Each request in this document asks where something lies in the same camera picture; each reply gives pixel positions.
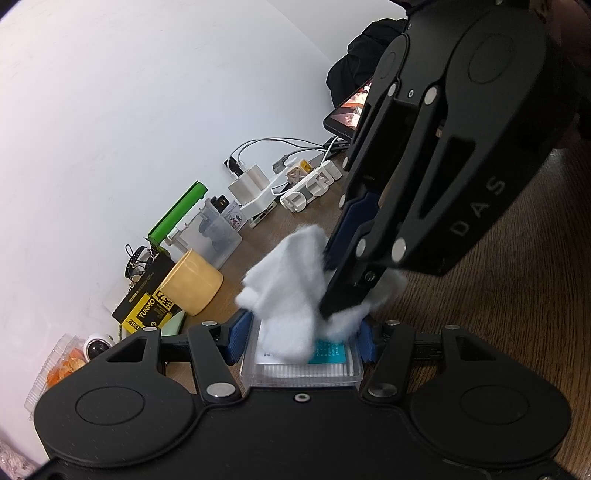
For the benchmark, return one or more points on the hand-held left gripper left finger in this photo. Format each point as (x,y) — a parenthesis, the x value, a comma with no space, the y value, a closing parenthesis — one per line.
(238,340)

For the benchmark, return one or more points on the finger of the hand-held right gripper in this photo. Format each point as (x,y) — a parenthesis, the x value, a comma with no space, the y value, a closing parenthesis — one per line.
(356,224)
(351,293)

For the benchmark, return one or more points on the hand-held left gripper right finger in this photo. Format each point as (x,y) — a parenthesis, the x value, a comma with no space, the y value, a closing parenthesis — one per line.
(367,345)

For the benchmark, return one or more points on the white cotton wad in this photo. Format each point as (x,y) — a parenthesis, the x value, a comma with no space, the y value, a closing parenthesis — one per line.
(291,286)

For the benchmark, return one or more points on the clear plastic container teal label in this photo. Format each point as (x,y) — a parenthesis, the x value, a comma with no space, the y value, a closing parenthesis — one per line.
(300,373)

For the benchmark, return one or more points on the clear food container orange bread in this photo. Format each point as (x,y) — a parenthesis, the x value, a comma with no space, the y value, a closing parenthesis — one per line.
(60,369)

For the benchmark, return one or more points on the white power strip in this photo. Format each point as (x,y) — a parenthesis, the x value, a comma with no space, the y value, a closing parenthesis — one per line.
(305,194)

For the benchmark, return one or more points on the green folded cloth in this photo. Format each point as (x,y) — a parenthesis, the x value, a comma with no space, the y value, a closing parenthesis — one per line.
(175,323)

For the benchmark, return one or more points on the beige tape roll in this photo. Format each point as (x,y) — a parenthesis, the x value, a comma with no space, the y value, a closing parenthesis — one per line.
(194,281)

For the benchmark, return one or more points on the yellow white adapter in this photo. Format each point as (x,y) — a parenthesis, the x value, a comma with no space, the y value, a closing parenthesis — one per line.
(298,170)

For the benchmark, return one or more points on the black yellow box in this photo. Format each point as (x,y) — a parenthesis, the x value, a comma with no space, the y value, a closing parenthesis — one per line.
(143,304)

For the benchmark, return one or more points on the clear plastic organizer box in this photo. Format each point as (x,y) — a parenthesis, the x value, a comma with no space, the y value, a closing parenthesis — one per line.
(224,240)

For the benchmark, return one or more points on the phone with lit screen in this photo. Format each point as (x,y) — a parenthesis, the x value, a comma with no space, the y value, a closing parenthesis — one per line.
(346,117)

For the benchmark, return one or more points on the white charger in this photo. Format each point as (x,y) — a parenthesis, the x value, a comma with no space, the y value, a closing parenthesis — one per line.
(247,184)

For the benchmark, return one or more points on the black plug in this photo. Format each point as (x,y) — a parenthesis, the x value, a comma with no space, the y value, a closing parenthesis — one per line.
(219,203)

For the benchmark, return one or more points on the green flat case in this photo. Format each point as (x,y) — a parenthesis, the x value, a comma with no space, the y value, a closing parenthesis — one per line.
(178,213)

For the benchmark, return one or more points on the black bag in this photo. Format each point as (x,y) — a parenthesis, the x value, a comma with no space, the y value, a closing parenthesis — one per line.
(364,50)

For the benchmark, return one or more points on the small white camera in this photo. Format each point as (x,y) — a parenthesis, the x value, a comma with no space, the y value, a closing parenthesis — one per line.
(97,346)

